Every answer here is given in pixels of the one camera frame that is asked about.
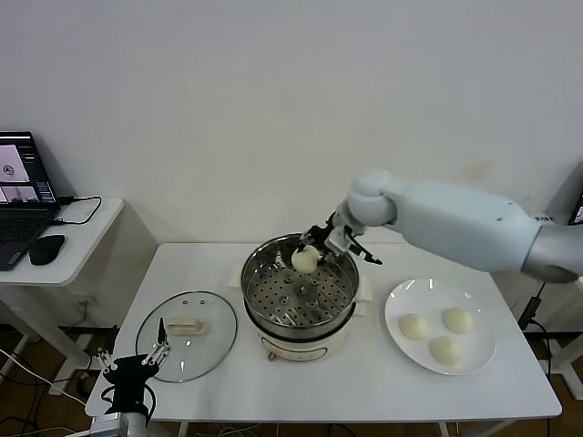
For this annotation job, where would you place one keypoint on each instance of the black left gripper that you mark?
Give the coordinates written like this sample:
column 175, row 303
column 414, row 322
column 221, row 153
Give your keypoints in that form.
column 129, row 378

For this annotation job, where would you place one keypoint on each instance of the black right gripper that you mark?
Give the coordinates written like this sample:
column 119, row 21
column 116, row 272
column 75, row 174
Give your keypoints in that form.
column 342, row 225

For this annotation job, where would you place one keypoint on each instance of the white steamed baozi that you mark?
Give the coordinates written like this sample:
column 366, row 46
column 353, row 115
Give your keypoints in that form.
column 446, row 351
column 457, row 320
column 413, row 326
column 304, row 261

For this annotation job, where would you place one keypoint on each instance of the perforated steel steamer basket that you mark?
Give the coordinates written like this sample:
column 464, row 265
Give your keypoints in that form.
column 273, row 296

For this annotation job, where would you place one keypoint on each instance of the white round plate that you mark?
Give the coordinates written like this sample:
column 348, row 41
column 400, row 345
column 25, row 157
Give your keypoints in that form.
column 407, row 300

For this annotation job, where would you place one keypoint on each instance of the white side table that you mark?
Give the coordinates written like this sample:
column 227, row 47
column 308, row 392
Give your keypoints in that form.
column 84, row 246
column 565, row 364

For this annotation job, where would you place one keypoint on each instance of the white electric cooker base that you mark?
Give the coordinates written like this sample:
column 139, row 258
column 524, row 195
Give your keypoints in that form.
column 296, row 349

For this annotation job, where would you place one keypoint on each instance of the black computer mouse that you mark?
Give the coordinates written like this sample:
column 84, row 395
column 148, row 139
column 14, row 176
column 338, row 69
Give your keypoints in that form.
column 47, row 249

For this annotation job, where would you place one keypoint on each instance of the black open laptop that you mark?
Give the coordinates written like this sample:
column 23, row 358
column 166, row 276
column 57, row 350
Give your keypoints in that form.
column 579, row 209
column 18, row 223

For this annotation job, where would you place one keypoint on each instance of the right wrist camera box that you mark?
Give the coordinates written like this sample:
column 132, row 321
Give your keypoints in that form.
column 339, row 240

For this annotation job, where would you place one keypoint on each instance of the white wall socket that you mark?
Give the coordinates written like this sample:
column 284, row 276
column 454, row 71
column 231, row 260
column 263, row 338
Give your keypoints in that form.
column 87, row 301

